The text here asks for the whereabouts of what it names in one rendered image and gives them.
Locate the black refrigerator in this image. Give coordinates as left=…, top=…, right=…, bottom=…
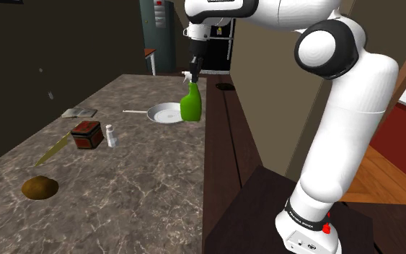
left=199, top=18, right=237, bottom=75

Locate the yellow knife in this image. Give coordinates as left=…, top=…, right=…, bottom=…
left=34, top=132, right=73, bottom=167

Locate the white frying pan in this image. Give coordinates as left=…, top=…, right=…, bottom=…
left=122, top=102, right=185, bottom=125

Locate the teal door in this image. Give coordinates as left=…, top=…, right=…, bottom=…
left=139, top=0, right=176, bottom=74

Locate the open grey book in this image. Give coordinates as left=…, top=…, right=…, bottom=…
left=61, top=108, right=98, bottom=119

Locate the red metal box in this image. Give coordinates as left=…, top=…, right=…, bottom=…
left=70, top=121, right=105, bottom=150

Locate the white salt shaker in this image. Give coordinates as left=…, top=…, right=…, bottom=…
left=105, top=123, right=118, bottom=148

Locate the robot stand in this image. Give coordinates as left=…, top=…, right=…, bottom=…
left=204, top=165, right=376, bottom=254

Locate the white-legged wooden table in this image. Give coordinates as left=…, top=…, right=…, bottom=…
left=144, top=48, right=157, bottom=76

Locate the green spray bottle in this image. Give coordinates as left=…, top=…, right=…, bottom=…
left=180, top=71, right=203, bottom=123

